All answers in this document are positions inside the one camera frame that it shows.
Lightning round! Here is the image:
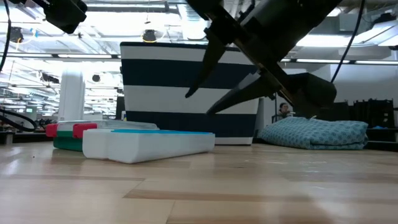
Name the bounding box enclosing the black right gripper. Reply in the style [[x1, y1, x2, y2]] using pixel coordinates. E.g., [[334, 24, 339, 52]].
[[185, 0, 343, 115]]

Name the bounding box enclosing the blue white weekly pill organizer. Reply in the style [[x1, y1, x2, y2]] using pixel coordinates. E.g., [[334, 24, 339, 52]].
[[82, 128, 216, 165]]

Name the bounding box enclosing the green first aid kit box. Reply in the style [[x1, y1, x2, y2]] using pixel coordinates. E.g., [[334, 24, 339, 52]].
[[45, 119, 160, 152]]

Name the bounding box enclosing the folded teal patterned shirt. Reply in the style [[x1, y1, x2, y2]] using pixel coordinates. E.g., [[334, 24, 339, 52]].
[[257, 116, 370, 151]]

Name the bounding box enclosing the person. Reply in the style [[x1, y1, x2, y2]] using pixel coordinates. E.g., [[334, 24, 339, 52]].
[[277, 102, 295, 121]]

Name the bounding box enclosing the navy white striped fabric bin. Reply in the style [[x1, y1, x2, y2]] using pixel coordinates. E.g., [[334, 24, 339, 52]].
[[119, 41, 261, 146]]

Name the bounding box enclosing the white round column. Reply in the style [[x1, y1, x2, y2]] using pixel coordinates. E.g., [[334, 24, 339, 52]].
[[58, 68, 86, 122]]

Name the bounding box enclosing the black ceiling dome device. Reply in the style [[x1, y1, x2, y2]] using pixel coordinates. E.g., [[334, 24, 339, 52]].
[[142, 29, 157, 44]]

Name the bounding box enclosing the black equipment rack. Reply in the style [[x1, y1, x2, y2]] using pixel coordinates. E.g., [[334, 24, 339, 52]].
[[353, 98, 395, 129]]

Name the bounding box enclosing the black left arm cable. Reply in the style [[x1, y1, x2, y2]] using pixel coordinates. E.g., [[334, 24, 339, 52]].
[[0, 0, 12, 72]]

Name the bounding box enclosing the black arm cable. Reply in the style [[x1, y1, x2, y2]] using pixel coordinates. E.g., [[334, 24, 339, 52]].
[[0, 0, 12, 72], [330, 0, 366, 83]]

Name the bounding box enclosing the ribbed silver ceiling duct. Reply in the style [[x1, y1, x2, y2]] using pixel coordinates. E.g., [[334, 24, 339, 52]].
[[179, 4, 210, 41]]

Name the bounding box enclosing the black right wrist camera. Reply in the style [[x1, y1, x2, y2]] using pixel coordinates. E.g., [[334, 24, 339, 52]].
[[289, 73, 338, 118]]

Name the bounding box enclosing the black curved hose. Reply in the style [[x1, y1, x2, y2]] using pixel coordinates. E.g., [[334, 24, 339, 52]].
[[0, 107, 38, 133]]

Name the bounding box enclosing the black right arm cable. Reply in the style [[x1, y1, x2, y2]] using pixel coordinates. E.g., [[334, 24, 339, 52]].
[[330, 0, 366, 83]]

